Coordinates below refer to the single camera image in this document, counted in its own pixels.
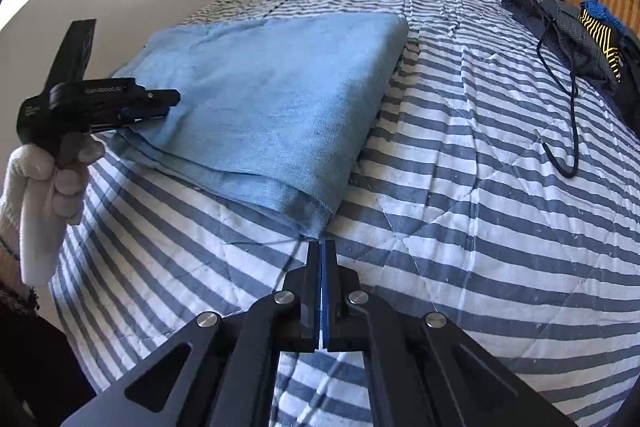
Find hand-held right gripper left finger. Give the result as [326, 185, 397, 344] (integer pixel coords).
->
[60, 242, 322, 427]

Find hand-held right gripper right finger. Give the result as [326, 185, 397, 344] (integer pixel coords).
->
[322, 239, 578, 427]

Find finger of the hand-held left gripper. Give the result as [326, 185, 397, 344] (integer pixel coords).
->
[131, 89, 182, 110]
[90, 106, 173, 134]

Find light blue denim pants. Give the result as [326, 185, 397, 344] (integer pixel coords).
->
[107, 12, 410, 240]

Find person's left forearm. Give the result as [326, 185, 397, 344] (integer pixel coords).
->
[0, 254, 96, 427]

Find person's left hand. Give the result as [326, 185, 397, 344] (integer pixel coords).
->
[0, 141, 107, 285]

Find blue white striped quilt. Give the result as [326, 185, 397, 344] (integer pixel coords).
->
[47, 0, 640, 427]

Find grey dotted garment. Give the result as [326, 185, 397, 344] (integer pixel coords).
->
[542, 0, 618, 82]

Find yellow striped black garment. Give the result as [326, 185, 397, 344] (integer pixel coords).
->
[577, 7, 626, 80]

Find bright blue garment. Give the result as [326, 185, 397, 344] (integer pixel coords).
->
[580, 0, 628, 32]

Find dark navy drawstring garment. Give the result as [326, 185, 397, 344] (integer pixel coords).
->
[497, 0, 591, 180]

